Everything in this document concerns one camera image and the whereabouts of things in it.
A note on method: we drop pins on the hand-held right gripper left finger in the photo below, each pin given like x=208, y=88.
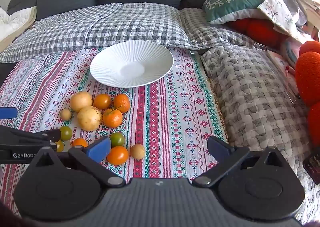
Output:
x=100, y=149

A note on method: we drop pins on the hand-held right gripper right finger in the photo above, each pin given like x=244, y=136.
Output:
x=220, y=148

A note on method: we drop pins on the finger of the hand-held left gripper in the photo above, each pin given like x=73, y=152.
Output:
x=53, y=135
x=7, y=113

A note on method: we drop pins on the green tomato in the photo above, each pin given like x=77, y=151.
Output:
x=66, y=133
x=117, y=139

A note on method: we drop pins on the small tan round fruit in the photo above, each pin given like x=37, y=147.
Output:
x=137, y=151
x=66, y=114
x=60, y=146

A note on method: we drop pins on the orange tomato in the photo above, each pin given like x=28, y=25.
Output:
x=117, y=155
x=80, y=142
x=101, y=101

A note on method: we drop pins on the spotted large yellow fruit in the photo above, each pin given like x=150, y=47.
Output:
x=89, y=118

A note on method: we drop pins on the tangerine with green stem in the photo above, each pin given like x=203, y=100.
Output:
x=112, y=118

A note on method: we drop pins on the large yellow round fruit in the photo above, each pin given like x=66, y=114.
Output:
x=81, y=101

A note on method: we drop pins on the white ribbed plate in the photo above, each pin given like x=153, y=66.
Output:
x=130, y=66

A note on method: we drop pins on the striped embroidered tablecloth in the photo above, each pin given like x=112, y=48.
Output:
x=170, y=117

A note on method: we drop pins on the quilted grey checked blanket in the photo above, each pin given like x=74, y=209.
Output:
x=250, y=97

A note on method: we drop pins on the white and beige blanket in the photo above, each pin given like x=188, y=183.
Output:
x=12, y=24

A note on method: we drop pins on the black device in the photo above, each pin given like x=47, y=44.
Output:
x=313, y=167

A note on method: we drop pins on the pink book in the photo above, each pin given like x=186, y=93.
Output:
x=277, y=63

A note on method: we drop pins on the clear plastic case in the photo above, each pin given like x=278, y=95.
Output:
x=260, y=46

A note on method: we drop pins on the orange-red knit cushion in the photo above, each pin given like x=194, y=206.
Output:
x=308, y=76

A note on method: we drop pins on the small-check grey seat pad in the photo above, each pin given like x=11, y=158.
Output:
x=207, y=31

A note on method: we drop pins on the light grey gingham quilt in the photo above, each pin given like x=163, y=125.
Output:
x=100, y=26

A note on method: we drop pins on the pastel round cushion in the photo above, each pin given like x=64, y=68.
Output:
x=292, y=49

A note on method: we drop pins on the red plush cushion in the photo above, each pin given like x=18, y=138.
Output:
x=260, y=31

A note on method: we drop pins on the green snowflake pillow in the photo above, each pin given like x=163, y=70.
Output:
x=230, y=4

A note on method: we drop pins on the white floral cloth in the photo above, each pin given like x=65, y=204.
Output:
x=277, y=9

